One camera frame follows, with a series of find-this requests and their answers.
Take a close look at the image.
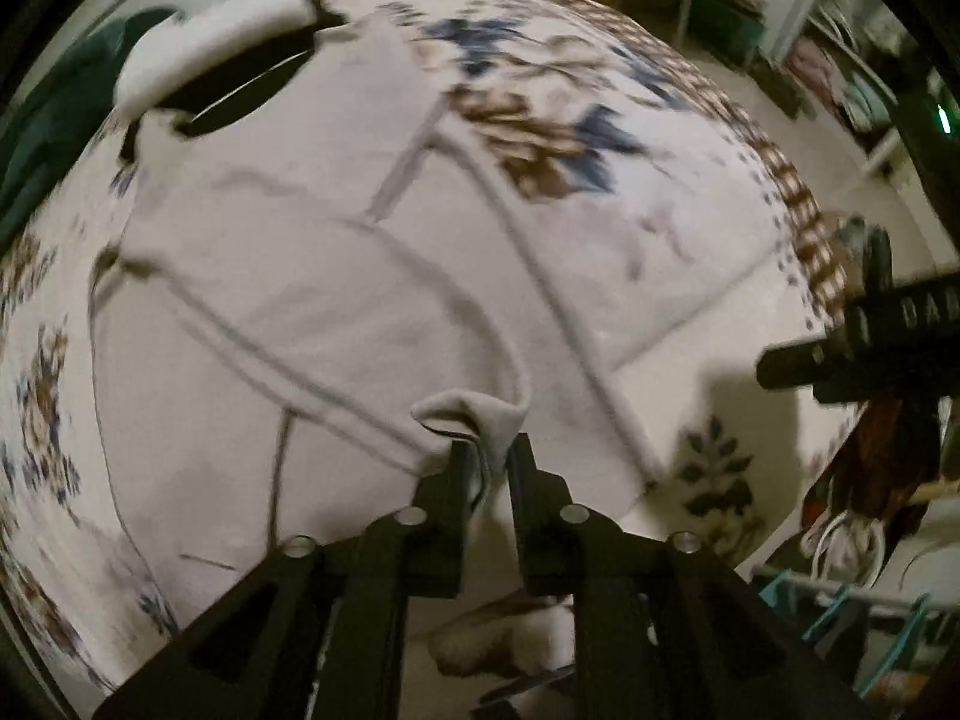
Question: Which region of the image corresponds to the grey long sleeve shirt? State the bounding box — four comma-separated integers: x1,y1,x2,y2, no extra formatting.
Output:
94,20,649,622

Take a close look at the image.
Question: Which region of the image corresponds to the floral bed sheet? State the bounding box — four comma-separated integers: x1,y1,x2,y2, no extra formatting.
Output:
2,0,854,717

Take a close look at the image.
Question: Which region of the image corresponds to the white wardrobe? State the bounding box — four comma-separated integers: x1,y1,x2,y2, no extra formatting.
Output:
761,0,958,177

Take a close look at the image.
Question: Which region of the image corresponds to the dark green blanket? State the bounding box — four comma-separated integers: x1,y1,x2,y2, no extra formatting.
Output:
2,7,181,249

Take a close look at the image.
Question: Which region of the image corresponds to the folded white garment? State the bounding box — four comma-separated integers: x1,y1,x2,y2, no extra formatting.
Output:
114,0,317,122

